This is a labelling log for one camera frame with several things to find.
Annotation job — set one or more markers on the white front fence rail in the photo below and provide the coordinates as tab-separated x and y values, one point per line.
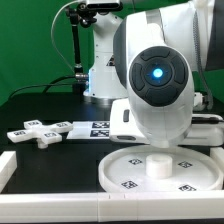
106	207

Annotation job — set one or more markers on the white cross-shaped table base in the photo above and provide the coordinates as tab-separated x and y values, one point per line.
43	134

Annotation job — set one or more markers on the overhead camera bar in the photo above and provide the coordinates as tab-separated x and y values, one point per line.
100	6

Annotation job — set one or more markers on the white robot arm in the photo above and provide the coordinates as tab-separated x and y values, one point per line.
145	67

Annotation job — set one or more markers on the white left fence block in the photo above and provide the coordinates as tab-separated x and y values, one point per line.
8	165

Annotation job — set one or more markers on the white marker sheet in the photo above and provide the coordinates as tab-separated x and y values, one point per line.
89	130

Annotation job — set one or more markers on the white round table top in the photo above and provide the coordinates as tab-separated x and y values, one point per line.
145	168

